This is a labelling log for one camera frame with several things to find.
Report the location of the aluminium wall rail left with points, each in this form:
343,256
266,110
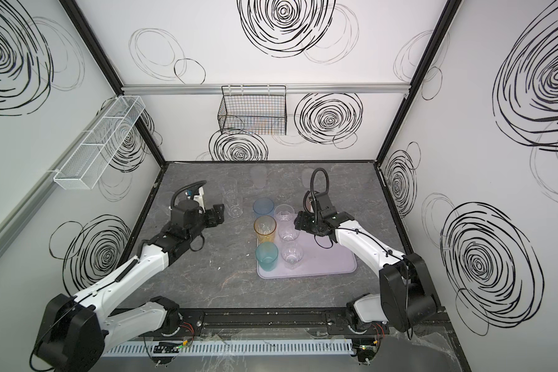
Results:
18,219

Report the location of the white slotted cable duct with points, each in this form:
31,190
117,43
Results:
246,348

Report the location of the aluminium wall rail back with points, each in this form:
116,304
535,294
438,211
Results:
291,88

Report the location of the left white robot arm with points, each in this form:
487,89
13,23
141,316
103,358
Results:
76,330

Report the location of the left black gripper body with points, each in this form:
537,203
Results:
214,215

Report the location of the lilac plastic tray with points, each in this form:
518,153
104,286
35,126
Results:
321,257

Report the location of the clear glass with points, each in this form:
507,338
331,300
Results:
232,197
292,254

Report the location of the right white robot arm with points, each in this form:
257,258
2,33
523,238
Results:
407,294

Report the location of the black wire basket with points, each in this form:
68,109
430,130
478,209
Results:
258,114

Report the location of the amber translucent cup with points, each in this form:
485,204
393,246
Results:
265,228

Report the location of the aluminium wall rail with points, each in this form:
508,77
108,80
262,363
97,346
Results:
291,88
18,219

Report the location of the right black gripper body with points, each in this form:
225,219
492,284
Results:
307,221

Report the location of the teal translucent cup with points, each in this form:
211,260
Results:
267,254

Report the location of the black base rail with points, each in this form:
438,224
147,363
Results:
338,321

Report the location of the white mesh wall shelf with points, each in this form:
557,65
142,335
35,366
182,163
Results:
112,141

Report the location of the clear faceted glass tumbler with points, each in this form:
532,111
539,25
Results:
287,231

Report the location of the blue translucent tall cup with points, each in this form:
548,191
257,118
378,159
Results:
263,206

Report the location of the clear glass front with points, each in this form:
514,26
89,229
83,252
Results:
292,254

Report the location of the frosted white cup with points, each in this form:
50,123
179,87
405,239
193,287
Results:
259,176

